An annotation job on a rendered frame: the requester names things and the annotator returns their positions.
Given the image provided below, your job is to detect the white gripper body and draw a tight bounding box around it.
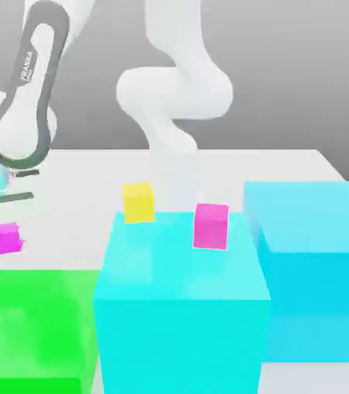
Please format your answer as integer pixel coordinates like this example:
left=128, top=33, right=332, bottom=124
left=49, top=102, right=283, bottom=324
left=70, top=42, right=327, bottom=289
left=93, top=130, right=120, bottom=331
left=0, top=189, right=39, bottom=220

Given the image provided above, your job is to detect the small magenta cube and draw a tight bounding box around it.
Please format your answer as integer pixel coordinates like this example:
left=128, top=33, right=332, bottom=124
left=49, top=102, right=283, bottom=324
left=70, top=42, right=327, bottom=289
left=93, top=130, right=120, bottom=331
left=0, top=222, right=25, bottom=256

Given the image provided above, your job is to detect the small yellow cube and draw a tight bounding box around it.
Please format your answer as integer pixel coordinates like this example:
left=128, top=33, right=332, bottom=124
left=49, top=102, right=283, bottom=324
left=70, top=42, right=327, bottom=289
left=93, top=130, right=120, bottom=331
left=122, top=182, right=156, bottom=225

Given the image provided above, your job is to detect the small pink cube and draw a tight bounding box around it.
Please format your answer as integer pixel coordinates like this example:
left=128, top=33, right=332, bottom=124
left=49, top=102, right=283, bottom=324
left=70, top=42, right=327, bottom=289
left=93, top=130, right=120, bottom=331
left=193, top=202, right=230, bottom=251

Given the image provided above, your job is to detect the large green box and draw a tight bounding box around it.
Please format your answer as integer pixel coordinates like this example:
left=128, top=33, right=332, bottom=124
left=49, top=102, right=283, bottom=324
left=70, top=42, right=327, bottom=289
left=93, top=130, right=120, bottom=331
left=0, top=269, right=102, bottom=394

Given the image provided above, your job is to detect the large cyan box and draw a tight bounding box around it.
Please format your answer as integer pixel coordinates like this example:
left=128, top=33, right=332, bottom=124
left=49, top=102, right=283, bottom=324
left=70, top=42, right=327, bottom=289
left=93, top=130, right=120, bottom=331
left=92, top=211, right=272, bottom=394

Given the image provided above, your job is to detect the large light blue box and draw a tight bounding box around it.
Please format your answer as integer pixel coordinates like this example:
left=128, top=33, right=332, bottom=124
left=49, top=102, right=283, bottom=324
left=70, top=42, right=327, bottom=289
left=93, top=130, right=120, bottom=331
left=243, top=180, right=349, bottom=364

